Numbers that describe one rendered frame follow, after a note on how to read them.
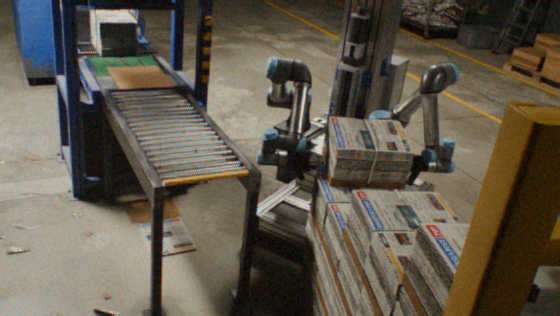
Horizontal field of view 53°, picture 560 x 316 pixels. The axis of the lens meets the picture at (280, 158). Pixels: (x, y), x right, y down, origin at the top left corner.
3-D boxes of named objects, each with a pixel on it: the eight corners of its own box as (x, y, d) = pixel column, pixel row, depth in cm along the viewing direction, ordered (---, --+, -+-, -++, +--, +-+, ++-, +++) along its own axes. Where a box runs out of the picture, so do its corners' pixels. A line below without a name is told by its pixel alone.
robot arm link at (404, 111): (373, 120, 320) (436, 59, 280) (390, 116, 329) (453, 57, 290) (384, 137, 317) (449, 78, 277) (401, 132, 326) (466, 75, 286)
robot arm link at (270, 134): (285, 129, 283) (283, 148, 288) (264, 126, 283) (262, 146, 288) (284, 135, 276) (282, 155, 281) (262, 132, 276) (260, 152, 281)
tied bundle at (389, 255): (456, 281, 213) (471, 230, 203) (492, 337, 187) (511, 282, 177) (360, 280, 207) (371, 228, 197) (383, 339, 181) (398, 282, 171)
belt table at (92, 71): (188, 98, 394) (188, 84, 389) (92, 104, 365) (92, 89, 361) (161, 67, 448) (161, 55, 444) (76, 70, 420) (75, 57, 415)
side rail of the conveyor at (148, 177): (164, 208, 265) (164, 186, 260) (152, 209, 263) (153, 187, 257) (108, 106, 370) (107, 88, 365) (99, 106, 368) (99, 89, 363)
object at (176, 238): (197, 249, 352) (197, 247, 351) (152, 257, 339) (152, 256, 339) (180, 218, 381) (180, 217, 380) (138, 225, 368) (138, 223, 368)
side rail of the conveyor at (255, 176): (260, 193, 287) (262, 173, 282) (250, 195, 285) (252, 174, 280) (182, 101, 392) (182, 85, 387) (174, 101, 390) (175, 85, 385)
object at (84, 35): (160, 67, 449) (160, 55, 445) (76, 69, 421) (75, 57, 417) (119, 20, 570) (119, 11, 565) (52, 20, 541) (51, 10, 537)
